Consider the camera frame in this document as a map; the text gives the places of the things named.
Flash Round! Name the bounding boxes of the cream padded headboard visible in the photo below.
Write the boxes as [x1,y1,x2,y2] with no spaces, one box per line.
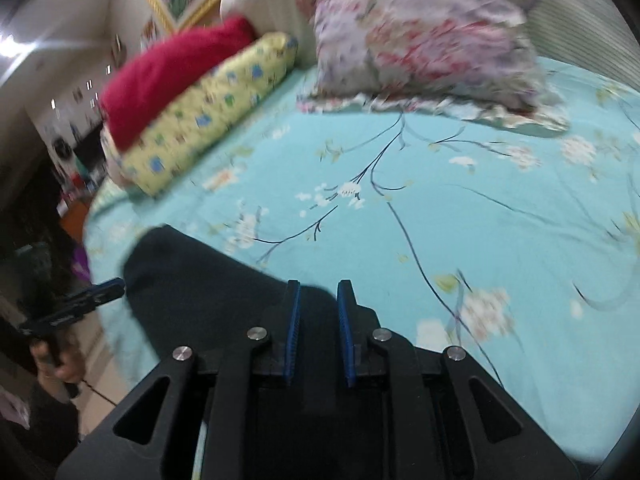
[219,0,640,91]

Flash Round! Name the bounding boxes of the red pillow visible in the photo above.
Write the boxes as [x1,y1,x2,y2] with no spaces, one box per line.
[99,16,261,153]

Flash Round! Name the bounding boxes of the teal floral bed sheet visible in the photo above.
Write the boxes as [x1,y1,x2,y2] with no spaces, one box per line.
[81,55,640,467]

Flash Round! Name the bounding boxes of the black pants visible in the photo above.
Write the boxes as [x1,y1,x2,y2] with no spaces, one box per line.
[121,225,418,413]

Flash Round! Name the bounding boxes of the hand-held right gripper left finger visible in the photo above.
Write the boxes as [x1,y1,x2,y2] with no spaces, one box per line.
[54,279,302,480]

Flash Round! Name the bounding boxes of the person's left forearm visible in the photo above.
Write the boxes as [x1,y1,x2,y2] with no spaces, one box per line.
[17,379,82,466]

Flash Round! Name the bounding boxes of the yellow patterned pillow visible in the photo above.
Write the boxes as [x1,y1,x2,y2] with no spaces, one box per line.
[117,31,300,198]

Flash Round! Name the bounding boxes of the person's left hand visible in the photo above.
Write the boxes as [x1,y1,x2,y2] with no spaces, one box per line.
[30,331,87,387]

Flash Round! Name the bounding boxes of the purple floral pillow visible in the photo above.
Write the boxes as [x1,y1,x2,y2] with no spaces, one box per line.
[294,0,573,133]

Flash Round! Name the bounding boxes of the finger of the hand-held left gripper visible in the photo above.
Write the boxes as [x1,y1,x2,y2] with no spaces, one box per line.
[19,277,127,336]

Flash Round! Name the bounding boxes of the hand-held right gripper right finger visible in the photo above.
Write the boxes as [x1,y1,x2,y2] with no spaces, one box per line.
[336,279,583,480]

